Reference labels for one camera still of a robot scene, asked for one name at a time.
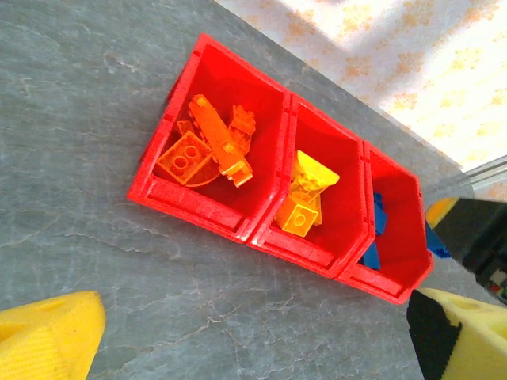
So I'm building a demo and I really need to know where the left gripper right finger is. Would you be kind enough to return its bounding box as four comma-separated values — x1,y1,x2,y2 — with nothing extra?
406,287,507,380

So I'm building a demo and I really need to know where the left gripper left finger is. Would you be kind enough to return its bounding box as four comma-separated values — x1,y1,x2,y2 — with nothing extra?
0,291,107,380

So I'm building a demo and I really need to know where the blue lego brick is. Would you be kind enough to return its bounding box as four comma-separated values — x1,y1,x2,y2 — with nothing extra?
372,192,390,238
358,241,382,272
425,221,451,259

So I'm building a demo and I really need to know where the yellow lego brick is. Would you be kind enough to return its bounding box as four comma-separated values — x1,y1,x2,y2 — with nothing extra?
295,149,341,195
291,173,324,226
276,197,320,238

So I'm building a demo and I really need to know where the orange curved lego piece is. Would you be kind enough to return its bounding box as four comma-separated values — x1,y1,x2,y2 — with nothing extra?
185,169,221,188

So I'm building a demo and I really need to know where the clear orange lego brick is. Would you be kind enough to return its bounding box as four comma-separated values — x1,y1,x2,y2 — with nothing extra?
156,130,215,185

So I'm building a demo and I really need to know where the small dark orange lego brick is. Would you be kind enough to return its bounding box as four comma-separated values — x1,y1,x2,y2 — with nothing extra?
229,104,257,154

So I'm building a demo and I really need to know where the orange lego ladder piece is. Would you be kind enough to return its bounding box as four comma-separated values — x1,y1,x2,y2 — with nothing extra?
188,93,254,188

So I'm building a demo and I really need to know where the aluminium right frame post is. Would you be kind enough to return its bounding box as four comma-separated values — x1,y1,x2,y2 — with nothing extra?
462,155,507,192

